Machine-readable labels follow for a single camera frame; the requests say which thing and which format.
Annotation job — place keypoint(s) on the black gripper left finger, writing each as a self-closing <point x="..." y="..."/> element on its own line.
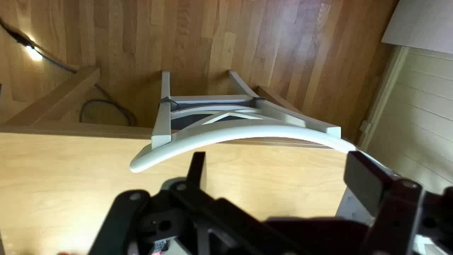
<point x="197" y="168"/>

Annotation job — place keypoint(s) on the wooden table leg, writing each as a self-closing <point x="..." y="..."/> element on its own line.
<point x="58" y="101"/>

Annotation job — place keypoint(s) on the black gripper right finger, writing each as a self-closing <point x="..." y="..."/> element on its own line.
<point x="370" y="183"/>

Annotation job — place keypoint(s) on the white baseboard trim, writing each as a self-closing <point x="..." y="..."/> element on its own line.
<point x="384" y="92"/>

